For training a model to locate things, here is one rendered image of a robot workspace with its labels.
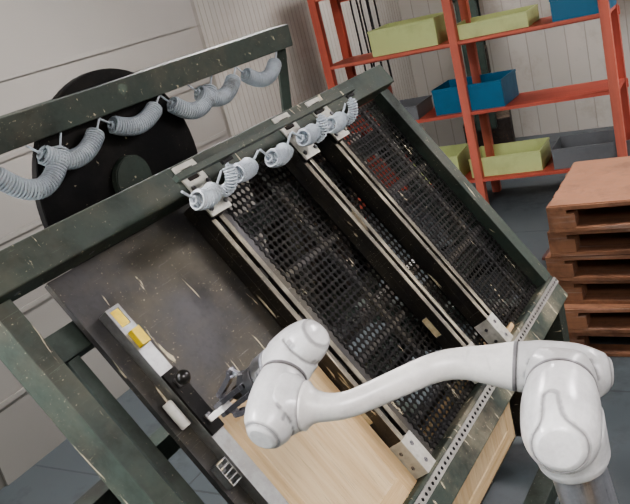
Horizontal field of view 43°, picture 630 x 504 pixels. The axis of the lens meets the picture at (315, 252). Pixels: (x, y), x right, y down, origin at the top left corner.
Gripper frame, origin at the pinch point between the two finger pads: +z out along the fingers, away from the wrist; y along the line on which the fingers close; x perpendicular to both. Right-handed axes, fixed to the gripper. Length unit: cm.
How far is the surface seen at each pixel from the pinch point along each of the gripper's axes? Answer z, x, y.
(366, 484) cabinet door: 14, 34, 45
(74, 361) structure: 20.5, -8.4, -33.2
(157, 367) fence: 11.5, 3.1, -18.4
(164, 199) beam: 6, 39, -55
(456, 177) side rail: 11, 190, -3
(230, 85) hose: 35, 141, -93
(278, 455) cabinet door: 14.0, 16.4, 20.4
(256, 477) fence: 11.6, 4.3, 19.5
